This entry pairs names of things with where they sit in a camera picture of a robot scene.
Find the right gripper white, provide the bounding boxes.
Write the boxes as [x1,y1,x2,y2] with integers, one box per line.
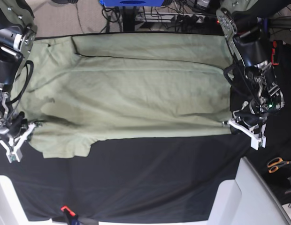
[0,112,41,163]

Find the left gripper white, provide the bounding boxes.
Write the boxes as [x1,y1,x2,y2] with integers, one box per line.
[222,114,268,150]

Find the light green T-shirt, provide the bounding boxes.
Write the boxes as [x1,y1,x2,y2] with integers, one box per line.
[17,33,231,158]

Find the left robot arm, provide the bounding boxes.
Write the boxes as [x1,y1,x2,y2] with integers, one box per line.
[216,0,284,150]

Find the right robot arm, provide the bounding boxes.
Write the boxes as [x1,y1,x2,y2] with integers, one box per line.
[0,0,38,163]

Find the white bin right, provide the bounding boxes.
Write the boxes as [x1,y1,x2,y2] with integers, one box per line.
[207,157,291,225]

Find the white bin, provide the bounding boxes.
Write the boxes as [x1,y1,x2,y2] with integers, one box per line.
[0,175,29,225]
[207,157,291,225]

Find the white bin left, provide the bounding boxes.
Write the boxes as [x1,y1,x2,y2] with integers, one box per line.
[0,175,29,225]

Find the black table cloth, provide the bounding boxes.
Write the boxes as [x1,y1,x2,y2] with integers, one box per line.
[0,44,291,223]

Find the red black clamp right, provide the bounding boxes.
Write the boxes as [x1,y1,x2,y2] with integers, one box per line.
[271,40,283,66]

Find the red black clamp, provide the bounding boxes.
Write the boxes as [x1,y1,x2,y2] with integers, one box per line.
[271,40,283,66]
[61,206,80,225]

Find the red black clamp bottom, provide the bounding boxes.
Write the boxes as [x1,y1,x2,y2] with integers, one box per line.
[61,206,80,225]

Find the white power strip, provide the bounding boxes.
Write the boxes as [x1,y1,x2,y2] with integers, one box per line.
[135,12,220,25]

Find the blue box on stand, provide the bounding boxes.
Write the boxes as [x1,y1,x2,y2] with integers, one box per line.
[100,0,173,7]

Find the black stand pole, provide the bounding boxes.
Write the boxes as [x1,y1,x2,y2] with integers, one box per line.
[121,6,139,32]

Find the orange handled scissors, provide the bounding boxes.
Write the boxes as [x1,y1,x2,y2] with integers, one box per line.
[267,157,291,173]

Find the blue clamp on frame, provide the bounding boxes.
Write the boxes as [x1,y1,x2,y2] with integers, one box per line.
[257,17,269,41]

